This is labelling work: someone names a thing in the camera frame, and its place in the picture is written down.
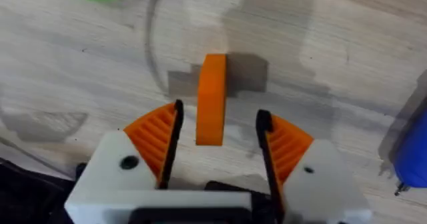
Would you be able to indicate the orange ribbed wedge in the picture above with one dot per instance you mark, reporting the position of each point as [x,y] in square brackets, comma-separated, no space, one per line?
[211,100]

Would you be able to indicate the blue electric screwdriver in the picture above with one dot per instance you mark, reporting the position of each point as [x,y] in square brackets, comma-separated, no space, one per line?
[411,150]

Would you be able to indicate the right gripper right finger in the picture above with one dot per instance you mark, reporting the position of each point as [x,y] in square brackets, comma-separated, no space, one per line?
[300,174]

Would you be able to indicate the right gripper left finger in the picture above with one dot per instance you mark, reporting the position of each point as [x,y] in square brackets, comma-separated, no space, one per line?
[140,157]

